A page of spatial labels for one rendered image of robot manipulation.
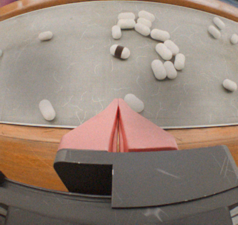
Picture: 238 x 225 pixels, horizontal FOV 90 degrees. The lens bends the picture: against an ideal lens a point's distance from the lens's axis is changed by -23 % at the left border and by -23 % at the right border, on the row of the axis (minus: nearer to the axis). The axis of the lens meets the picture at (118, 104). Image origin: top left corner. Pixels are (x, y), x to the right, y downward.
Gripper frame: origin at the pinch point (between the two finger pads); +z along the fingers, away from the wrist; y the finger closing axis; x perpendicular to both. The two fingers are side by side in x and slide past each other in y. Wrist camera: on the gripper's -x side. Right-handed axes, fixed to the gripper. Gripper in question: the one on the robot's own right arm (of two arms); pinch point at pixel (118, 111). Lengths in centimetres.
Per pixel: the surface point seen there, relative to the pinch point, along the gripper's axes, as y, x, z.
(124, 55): -1.1, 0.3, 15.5
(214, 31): -22.0, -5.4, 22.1
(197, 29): -18.1, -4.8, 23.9
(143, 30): -4.7, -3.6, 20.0
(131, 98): -2.0, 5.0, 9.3
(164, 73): -7.4, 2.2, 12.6
